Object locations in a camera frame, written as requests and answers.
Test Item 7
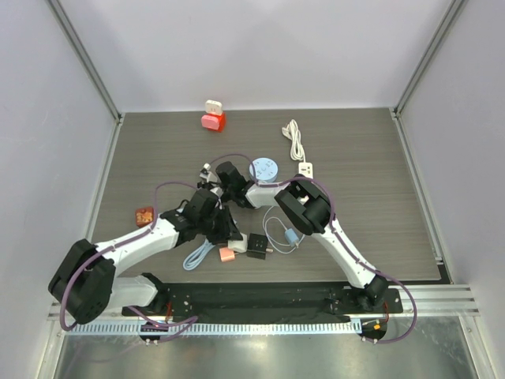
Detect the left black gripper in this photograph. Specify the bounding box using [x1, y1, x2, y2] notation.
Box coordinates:
[197, 205, 242, 245]

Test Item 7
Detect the round blue socket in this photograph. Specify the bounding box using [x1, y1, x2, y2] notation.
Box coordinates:
[249, 157, 279, 183]

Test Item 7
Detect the pink plug adapter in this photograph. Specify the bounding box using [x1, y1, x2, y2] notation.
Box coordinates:
[219, 247, 237, 263]

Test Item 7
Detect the white charger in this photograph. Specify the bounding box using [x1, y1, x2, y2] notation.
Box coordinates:
[227, 234, 248, 253]

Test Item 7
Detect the red brown cube adapter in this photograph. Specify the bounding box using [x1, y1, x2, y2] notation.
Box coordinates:
[135, 206, 155, 228]

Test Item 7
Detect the black cube adapter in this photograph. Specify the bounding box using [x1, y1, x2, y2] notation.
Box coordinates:
[245, 233, 273, 260]

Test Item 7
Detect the red pink cube socket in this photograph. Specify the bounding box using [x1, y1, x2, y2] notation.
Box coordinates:
[200, 113, 226, 133]

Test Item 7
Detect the blue usb charger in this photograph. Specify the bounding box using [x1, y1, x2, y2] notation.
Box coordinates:
[284, 228, 300, 248]

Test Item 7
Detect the cream white plug adapter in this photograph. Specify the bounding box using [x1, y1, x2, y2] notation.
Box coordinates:
[205, 99, 223, 115]

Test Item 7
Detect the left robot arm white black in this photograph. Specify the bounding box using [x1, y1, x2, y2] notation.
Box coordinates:
[48, 189, 243, 331]

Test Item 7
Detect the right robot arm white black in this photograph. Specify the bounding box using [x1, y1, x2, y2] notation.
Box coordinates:
[215, 161, 388, 313]

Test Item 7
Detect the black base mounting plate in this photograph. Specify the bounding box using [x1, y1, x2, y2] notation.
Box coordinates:
[138, 282, 403, 324]

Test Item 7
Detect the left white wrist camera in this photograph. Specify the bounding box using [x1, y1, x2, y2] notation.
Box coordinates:
[211, 186, 223, 198]

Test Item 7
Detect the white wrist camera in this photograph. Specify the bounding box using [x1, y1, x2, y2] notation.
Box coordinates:
[211, 186, 223, 198]
[196, 163, 219, 189]

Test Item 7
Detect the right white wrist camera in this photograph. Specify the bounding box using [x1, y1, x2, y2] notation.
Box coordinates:
[196, 163, 219, 189]

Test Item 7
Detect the light blue strip cord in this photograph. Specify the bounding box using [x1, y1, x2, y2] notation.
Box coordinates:
[182, 240, 216, 272]

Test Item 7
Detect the white power strip cord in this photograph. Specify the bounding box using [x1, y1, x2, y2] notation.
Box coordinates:
[280, 119, 309, 165]

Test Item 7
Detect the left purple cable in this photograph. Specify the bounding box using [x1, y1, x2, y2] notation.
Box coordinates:
[58, 181, 200, 344]

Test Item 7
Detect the purple cable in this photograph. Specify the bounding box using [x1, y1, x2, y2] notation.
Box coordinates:
[208, 152, 418, 347]
[58, 181, 200, 344]

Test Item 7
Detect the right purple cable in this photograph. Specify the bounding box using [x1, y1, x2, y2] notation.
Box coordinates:
[208, 152, 418, 347]

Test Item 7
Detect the white slotted cable duct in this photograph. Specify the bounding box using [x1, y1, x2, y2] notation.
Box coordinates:
[69, 319, 362, 336]

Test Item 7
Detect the aluminium front rail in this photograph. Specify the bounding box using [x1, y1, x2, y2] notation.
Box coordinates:
[47, 284, 480, 321]

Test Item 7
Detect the left aluminium frame post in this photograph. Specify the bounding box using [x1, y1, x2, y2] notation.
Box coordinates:
[46, 0, 122, 124]

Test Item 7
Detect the aluminium frame post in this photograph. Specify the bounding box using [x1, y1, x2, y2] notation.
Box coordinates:
[391, 0, 467, 118]
[46, 0, 122, 124]

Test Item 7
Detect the right aluminium frame post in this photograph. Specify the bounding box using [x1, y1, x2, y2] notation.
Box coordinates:
[391, 0, 467, 118]

